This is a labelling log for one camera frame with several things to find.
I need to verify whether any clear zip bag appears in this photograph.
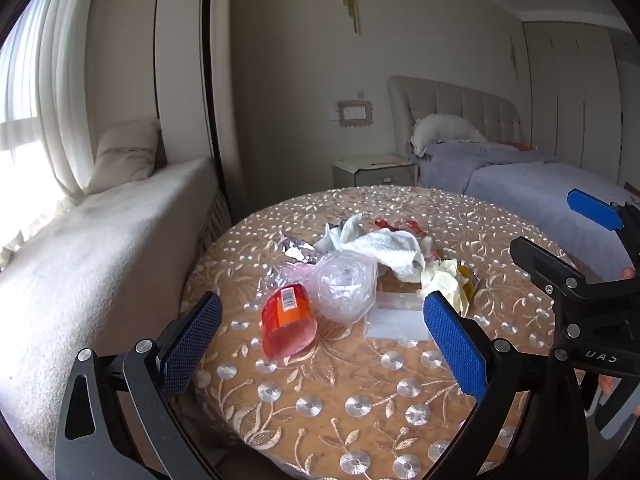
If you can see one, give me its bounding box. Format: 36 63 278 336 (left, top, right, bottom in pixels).
364 292 432 341

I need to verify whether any yellow snack wrapper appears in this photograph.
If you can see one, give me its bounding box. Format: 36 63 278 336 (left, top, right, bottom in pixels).
418 257 481 317

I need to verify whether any white paper towel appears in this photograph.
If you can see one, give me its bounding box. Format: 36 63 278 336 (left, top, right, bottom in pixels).
314 214 426 283

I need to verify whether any clear plastic lid container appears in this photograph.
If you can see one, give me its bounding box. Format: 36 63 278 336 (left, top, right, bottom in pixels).
312 252 378 325

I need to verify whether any red snack wrapper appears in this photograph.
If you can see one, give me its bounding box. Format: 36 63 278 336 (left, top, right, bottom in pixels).
374 218 426 240

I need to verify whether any pink snack wrapper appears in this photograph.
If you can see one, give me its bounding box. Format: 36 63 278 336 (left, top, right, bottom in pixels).
276 262 318 292

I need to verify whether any person right hand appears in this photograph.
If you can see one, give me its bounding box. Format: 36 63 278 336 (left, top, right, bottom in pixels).
599 268 640 415

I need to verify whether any bed with lavender blanket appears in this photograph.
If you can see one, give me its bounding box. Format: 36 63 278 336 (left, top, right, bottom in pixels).
410 142 632 281

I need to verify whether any beige window seat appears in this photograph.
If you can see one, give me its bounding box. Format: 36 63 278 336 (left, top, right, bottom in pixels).
1 158 218 476

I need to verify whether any beige wardrobe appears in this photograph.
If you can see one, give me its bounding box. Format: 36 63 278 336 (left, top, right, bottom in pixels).
523 22 639 183

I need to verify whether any embroidered tan tablecloth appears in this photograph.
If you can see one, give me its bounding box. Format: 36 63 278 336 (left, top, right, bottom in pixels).
182 186 555 479

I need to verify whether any beige tufted headboard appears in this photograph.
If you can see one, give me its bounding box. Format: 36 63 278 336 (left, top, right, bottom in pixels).
386 76 525 156

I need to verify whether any silver foil wrapper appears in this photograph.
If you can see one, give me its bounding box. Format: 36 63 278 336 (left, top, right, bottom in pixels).
280 237 321 264

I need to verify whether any white bed pillow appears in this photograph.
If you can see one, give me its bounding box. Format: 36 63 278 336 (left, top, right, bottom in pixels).
410 114 487 156

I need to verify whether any grey nightstand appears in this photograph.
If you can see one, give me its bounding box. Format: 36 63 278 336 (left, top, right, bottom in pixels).
332 154 416 188

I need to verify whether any beige cushion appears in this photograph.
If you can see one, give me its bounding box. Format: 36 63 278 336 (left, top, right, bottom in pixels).
87 119 160 195

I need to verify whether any white sheer curtain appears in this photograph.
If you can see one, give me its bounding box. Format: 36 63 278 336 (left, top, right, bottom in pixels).
1 0 94 252

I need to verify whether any framed wall switch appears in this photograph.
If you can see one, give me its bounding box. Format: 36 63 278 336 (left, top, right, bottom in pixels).
337 100 373 128

